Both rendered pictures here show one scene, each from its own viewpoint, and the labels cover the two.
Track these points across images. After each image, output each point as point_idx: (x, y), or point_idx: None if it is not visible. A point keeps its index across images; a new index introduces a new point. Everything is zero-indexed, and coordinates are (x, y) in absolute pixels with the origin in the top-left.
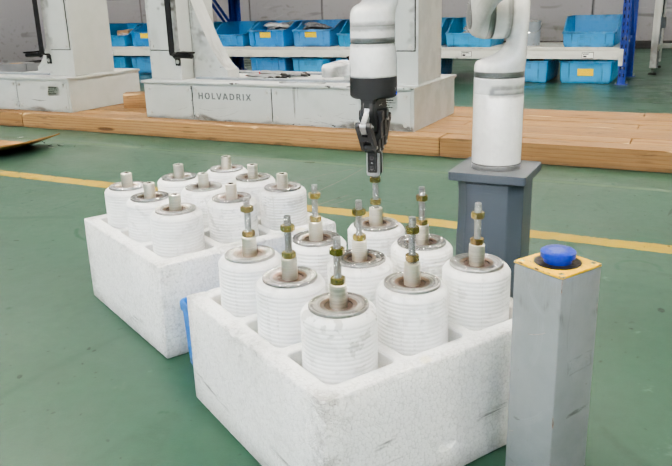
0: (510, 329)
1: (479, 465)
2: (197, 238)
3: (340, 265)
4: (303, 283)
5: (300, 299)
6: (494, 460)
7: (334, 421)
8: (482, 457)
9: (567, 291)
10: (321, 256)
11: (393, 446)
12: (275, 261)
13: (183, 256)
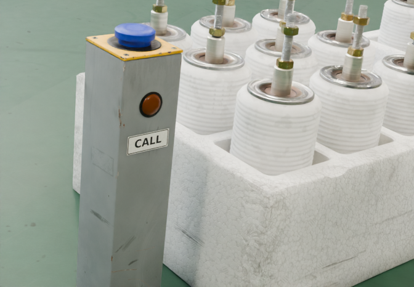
0: (219, 160)
1: (162, 272)
2: (401, 36)
3: None
4: (205, 24)
5: (194, 34)
6: (171, 283)
7: (80, 96)
8: (177, 276)
9: (90, 58)
10: (310, 48)
11: None
12: (275, 26)
13: (376, 43)
